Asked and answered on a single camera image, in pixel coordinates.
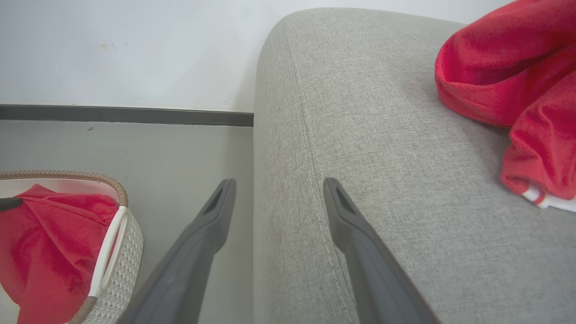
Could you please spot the red garment with white trim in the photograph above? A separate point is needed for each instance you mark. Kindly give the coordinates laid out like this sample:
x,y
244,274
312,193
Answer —
x,y
508,58

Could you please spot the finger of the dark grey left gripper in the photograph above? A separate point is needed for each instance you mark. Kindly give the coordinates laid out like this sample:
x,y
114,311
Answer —
x,y
10,204

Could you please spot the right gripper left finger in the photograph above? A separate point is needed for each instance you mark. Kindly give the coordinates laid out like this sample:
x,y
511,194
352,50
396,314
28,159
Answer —
x,y
189,265

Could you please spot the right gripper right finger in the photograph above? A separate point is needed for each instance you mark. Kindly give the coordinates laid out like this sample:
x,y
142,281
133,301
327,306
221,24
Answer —
x,y
373,279

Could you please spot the white woven laundry basket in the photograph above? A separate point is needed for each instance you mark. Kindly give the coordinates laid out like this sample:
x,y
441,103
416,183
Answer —
x,y
123,265

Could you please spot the grey fabric sofa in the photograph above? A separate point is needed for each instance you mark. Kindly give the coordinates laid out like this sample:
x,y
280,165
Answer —
x,y
396,148

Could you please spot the red cloth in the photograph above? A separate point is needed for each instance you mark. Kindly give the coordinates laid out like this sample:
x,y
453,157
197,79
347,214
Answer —
x,y
49,252

